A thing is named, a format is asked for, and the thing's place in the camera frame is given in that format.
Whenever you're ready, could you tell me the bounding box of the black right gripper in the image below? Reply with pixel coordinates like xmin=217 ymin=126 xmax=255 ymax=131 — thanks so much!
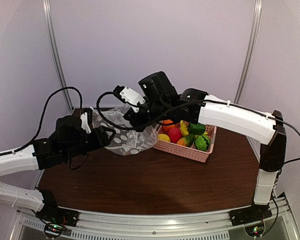
xmin=123 ymin=100 xmax=171 ymax=133

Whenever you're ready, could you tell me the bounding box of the orange toy fruit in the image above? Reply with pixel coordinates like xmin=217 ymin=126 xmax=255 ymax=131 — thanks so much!
xmin=161 ymin=119 xmax=176 ymax=132

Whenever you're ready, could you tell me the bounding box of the green toy bell pepper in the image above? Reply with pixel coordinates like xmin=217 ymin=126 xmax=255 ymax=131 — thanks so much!
xmin=187 ymin=123 xmax=206 ymax=135

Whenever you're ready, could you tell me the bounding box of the black right braided cable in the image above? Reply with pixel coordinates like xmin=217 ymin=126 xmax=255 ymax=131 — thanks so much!
xmin=96 ymin=91 xmax=231 ymax=132

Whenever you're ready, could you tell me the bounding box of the right aluminium corner post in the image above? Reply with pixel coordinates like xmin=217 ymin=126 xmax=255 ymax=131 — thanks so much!
xmin=234 ymin=0 xmax=263 ymax=104

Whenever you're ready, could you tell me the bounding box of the aluminium corner post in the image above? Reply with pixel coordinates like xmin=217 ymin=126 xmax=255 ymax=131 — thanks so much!
xmin=41 ymin=0 xmax=74 ymax=112
xmin=234 ymin=0 xmax=263 ymax=104

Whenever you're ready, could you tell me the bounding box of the green striped toy watermelon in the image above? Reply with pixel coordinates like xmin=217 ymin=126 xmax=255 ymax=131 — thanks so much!
xmin=194 ymin=135 xmax=211 ymax=152

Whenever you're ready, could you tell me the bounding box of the green orange toy mango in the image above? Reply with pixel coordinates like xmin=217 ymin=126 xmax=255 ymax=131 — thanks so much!
xmin=176 ymin=133 xmax=195 ymax=147

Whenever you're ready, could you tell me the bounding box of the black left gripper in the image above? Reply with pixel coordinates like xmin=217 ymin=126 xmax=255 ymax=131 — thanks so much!
xmin=63 ymin=124 xmax=116 ymax=160

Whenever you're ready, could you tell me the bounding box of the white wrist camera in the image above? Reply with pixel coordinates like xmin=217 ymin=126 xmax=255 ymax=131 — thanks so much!
xmin=80 ymin=107 xmax=94 ymax=134
xmin=113 ymin=85 xmax=146 ymax=113

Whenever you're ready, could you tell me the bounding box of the left green circuit board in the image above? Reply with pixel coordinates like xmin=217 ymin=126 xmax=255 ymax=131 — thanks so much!
xmin=43 ymin=222 xmax=67 ymax=238

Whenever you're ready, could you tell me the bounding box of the green circuit board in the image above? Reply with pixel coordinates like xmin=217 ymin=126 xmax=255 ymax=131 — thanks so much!
xmin=43 ymin=222 xmax=67 ymax=238
xmin=244 ymin=223 xmax=265 ymax=238

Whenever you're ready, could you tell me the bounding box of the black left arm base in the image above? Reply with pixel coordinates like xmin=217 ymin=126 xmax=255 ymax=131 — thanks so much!
xmin=36 ymin=189 xmax=79 ymax=227

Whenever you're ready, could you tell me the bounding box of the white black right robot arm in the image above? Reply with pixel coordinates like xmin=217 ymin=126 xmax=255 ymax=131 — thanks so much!
xmin=118 ymin=86 xmax=287 ymax=221

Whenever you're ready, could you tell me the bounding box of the right green circuit board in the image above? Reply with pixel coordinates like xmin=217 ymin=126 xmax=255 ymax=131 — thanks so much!
xmin=244 ymin=223 xmax=265 ymax=238

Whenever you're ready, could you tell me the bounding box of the left aluminium corner post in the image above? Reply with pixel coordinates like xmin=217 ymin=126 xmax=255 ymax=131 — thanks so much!
xmin=41 ymin=0 xmax=74 ymax=112

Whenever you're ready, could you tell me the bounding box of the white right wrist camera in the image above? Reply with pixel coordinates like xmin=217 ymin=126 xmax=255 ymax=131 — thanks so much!
xmin=113 ymin=85 xmax=146 ymax=113

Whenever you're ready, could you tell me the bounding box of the red toy apple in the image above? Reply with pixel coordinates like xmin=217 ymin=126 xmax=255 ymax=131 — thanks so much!
xmin=167 ymin=127 xmax=183 ymax=144

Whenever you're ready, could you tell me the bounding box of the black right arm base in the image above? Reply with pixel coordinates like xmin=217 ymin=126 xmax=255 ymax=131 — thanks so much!
xmin=229 ymin=203 xmax=272 ymax=226

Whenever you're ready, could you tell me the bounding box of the clear polka dot zip bag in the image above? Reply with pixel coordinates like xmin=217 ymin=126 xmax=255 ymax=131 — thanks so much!
xmin=92 ymin=104 xmax=158 ymax=156

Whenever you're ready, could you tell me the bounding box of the aluminium front rail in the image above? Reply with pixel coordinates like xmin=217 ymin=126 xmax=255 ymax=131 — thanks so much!
xmin=13 ymin=192 xmax=300 ymax=240

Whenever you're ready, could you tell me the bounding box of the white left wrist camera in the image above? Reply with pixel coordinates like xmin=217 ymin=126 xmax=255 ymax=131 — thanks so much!
xmin=80 ymin=107 xmax=94 ymax=134

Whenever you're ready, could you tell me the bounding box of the pink perforated plastic basket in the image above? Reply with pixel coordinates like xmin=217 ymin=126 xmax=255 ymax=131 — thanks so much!
xmin=153 ymin=125 xmax=217 ymax=163

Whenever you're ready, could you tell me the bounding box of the yellow toy banana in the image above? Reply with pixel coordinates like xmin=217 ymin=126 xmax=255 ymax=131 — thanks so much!
xmin=179 ymin=120 xmax=190 ymax=137

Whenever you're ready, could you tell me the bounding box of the black braided cable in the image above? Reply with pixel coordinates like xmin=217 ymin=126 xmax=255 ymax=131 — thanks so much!
xmin=0 ymin=86 xmax=83 ymax=159
xmin=96 ymin=91 xmax=231 ymax=132

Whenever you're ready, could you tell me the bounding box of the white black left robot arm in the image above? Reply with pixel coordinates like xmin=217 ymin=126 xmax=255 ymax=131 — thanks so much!
xmin=0 ymin=114 xmax=116 ymax=222

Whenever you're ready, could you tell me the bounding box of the black left braided cable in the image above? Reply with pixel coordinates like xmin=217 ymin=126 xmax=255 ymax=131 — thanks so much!
xmin=0 ymin=86 xmax=83 ymax=159

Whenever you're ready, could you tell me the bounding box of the yellow toy lemon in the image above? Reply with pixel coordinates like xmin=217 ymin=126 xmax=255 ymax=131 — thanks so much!
xmin=158 ymin=133 xmax=171 ymax=142

